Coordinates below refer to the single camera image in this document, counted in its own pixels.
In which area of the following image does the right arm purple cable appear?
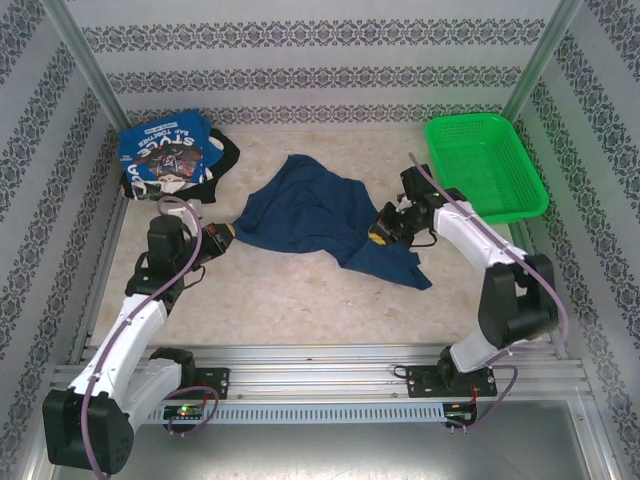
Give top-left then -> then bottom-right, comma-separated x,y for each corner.
408,152 -> 570,436

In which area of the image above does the black printed t-shirt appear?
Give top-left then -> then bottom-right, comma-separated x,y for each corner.
119,127 -> 242,204

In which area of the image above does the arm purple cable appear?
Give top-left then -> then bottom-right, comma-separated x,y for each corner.
77,196 -> 221,476
408,152 -> 570,436

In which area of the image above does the aluminium mounting rail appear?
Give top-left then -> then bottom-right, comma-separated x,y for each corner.
47,342 -> 594,401

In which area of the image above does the aluminium side rail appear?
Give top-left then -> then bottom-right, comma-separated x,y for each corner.
514,214 -> 569,359
69,144 -> 139,364

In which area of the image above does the navy blue t-shirt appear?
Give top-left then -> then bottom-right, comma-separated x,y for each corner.
230,153 -> 434,291

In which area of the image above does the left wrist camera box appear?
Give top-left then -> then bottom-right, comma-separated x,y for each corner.
158,196 -> 195,220

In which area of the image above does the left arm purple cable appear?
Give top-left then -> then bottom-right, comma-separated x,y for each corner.
77,196 -> 221,476

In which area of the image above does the slotted grey cable duct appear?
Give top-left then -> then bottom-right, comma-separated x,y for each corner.
134,403 -> 447,426

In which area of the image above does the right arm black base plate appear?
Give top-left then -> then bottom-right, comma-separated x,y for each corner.
407,363 -> 499,400

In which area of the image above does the grey metal panel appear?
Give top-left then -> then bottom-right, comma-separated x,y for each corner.
29,399 -> 619,480

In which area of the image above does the green plastic basket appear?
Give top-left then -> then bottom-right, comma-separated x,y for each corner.
423,112 -> 551,226

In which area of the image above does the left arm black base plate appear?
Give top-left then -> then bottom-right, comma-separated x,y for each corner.
192,367 -> 231,401

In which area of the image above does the blue printed t-shirt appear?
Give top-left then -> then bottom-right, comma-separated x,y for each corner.
117,108 -> 225,185

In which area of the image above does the aluminium frame post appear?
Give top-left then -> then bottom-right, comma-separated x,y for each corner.
42,0 -> 139,149
489,0 -> 586,151

